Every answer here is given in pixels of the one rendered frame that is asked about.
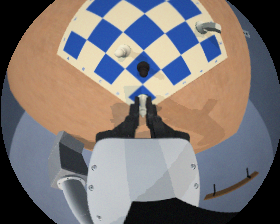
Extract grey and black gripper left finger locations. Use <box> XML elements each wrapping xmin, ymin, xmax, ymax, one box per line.
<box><xmin>96</xmin><ymin>96</ymin><xmax>139</xmax><ymax>142</ymax></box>

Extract blue and cream chessboard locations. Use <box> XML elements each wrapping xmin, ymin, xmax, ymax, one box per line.
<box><xmin>57</xmin><ymin>0</ymin><xmax>227</xmax><ymax>105</ymax></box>

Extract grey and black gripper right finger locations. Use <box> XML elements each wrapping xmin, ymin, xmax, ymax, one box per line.
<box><xmin>146</xmin><ymin>96</ymin><xmax>190</xmax><ymax>142</ymax></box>

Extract black pawn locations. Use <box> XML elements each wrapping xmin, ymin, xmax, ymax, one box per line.
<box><xmin>137</xmin><ymin>61</ymin><xmax>150</xmax><ymax>78</ymax></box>

